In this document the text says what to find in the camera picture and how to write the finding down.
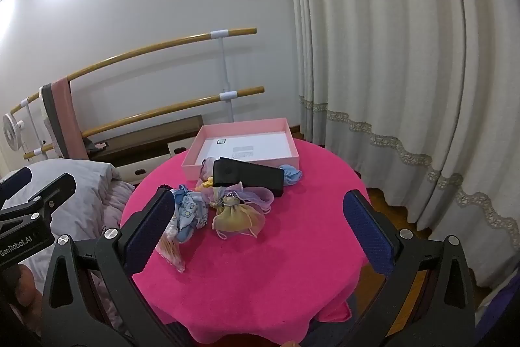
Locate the purple cloth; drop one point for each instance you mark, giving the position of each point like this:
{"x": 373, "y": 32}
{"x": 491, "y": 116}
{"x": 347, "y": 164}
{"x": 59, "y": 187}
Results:
{"x": 501, "y": 310}

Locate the pink grey hanging cloth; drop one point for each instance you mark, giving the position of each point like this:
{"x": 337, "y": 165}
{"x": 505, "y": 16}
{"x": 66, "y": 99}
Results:
{"x": 65, "y": 115}

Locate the cream curtain with lace trim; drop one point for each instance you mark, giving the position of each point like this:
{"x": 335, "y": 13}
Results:
{"x": 386, "y": 46}

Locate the wooden barre rail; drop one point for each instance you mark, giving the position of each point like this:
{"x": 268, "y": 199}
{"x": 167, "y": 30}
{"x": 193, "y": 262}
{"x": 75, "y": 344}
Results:
{"x": 183, "y": 105}
{"x": 162, "y": 45}

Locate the yellow crochet piece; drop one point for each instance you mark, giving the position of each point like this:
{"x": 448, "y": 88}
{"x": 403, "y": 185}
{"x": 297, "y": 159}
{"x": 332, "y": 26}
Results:
{"x": 207, "y": 182}

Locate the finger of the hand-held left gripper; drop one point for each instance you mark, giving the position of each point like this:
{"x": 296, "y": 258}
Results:
{"x": 57, "y": 192}
{"x": 16, "y": 180}

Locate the yellow purple organza pouch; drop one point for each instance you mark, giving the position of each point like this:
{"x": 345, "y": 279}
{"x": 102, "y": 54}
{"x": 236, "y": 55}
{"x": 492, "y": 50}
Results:
{"x": 235, "y": 217}

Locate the pink cardboard box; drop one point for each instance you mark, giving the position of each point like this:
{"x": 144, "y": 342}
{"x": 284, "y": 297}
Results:
{"x": 195, "y": 170}

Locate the light blue cloth scrunchie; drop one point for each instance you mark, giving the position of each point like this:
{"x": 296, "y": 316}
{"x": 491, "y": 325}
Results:
{"x": 291, "y": 174}

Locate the clear plastic bag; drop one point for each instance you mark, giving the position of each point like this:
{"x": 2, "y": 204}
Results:
{"x": 172, "y": 255}

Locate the white low cabinet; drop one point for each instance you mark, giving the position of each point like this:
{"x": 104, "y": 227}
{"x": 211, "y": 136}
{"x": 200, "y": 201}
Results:
{"x": 178, "y": 150}

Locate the black pouch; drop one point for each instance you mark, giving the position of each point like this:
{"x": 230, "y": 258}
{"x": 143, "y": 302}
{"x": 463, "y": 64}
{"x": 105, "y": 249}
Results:
{"x": 248, "y": 176}

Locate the round pink table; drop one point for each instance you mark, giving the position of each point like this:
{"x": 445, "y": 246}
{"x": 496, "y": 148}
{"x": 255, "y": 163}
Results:
{"x": 264, "y": 269}

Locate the dark blue scrunchie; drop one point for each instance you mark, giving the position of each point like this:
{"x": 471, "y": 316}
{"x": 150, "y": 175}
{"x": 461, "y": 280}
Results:
{"x": 167, "y": 187}

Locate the blue print cloth pouch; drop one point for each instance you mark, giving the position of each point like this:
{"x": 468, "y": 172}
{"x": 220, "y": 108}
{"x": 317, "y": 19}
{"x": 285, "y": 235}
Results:
{"x": 189, "y": 211}

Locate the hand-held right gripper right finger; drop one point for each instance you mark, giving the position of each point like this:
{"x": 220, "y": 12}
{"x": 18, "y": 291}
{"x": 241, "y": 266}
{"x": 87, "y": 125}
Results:
{"x": 367, "y": 233}

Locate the person's left hand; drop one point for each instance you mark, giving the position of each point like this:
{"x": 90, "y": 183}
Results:
{"x": 29, "y": 286}

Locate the small white fan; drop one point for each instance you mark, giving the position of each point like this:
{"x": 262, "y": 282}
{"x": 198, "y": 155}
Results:
{"x": 12, "y": 127}

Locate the dark wooden bench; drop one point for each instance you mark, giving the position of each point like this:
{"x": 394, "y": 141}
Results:
{"x": 154, "y": 133}

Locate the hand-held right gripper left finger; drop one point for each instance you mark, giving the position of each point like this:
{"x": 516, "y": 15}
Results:
{"x": 150, "y": 233}

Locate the white barre post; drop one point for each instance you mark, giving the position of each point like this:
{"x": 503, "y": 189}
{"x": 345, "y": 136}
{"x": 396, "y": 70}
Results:
{"x": 30, "y": 119}
{"x": 223, "y": 62}

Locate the pale pink blanket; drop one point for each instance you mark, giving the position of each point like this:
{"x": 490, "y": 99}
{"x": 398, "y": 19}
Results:
{"x": 118, "y": 200}

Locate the grey pillow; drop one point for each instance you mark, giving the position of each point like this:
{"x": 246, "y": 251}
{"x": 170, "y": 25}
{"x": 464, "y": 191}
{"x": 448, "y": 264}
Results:
{"x": 81, "y": 176}

